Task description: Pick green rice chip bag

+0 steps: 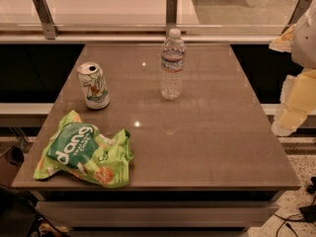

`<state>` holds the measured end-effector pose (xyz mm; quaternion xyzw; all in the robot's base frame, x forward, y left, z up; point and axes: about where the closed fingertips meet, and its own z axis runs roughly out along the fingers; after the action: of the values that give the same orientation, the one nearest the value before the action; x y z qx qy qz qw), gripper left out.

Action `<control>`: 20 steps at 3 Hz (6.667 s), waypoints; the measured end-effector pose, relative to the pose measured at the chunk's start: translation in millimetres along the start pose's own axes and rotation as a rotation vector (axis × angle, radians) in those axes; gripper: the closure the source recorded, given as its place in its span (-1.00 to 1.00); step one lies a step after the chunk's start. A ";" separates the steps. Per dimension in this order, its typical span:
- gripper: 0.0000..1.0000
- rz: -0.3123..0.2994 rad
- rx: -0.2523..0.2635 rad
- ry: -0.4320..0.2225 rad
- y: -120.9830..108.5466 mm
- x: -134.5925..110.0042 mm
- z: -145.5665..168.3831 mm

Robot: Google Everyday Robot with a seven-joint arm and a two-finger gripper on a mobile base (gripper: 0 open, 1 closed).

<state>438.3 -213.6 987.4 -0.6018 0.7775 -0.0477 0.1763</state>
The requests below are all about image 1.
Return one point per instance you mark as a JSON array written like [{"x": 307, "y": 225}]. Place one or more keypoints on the black power adapter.
[{"x": 309, "y": 212}]

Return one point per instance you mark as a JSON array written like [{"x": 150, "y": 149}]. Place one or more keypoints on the right metal railing bracket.
[{"x": 300, "y": 8}]

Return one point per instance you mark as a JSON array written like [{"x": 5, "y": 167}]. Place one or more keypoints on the clear plastic water bottle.
[{"x": 173, "y": 55}]

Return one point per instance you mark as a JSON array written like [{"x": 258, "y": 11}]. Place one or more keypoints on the dark object at left floor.
[{"x": 14, "y": 156}]

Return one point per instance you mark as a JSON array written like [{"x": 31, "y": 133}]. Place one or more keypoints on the left metal railing bracket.
[{"x": 49, "y": 29}]

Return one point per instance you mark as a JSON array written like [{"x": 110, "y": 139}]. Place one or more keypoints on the green rice chip bag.
[{"x": 80, "y": 149}]

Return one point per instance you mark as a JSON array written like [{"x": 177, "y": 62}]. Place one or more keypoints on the middle metal railing bracket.
[{"x": 171, "y": 15}]

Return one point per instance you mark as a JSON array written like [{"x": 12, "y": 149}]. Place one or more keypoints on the white 7up soda can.
[{"x": 93, "y": 85}]

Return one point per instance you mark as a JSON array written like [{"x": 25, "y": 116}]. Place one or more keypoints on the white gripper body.
[{"x": 304, "y": 42}]

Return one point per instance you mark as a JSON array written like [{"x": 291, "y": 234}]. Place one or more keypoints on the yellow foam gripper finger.
[
  {"x": 283, "y": 42},
  {"x": 297, "y": 102}
]

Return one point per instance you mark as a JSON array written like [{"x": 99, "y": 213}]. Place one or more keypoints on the metal railing bracket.
[
  {"x": 300, "y": 8},
  {"x": 49, "y": 29},
  {"x": 171, "y": 15}
]

